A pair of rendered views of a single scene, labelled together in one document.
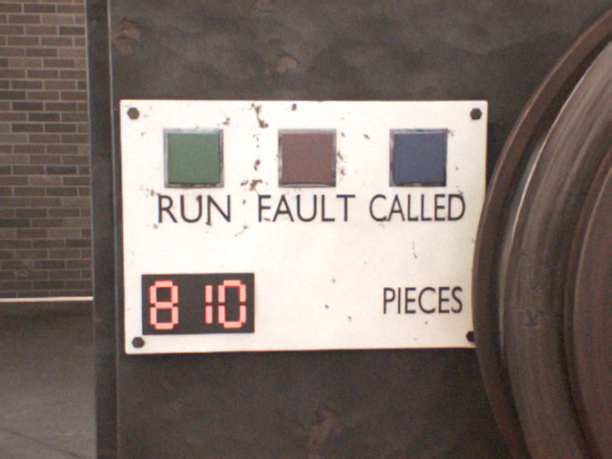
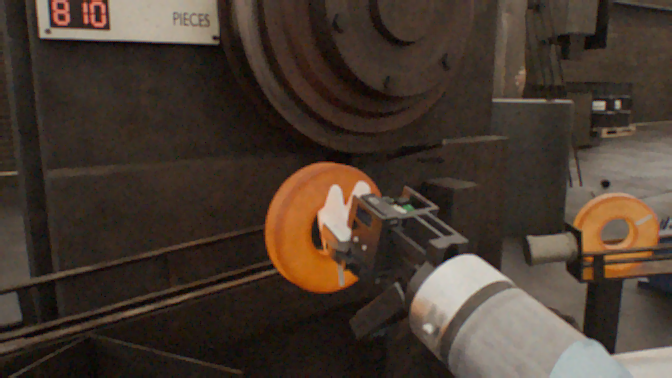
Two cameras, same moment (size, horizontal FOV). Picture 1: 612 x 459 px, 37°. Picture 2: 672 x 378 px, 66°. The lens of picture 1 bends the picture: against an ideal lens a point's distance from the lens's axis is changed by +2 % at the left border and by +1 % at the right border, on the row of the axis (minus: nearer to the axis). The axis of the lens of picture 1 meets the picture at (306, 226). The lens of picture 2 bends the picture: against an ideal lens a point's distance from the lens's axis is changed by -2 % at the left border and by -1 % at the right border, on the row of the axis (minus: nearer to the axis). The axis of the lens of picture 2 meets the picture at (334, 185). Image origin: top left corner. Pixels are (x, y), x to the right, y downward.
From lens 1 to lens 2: 33 cm
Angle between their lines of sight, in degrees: 28
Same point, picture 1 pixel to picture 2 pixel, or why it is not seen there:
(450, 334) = (205, 37)
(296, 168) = not seen: outside the picture
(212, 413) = (89, 75)
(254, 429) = (112, 84)
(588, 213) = not seen: outside the picture
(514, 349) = (239, 14)
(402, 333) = (183, 35)
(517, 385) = (242, 30)
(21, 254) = not seen: outside the picture
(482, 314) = (222, 13)
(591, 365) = (270, 18)
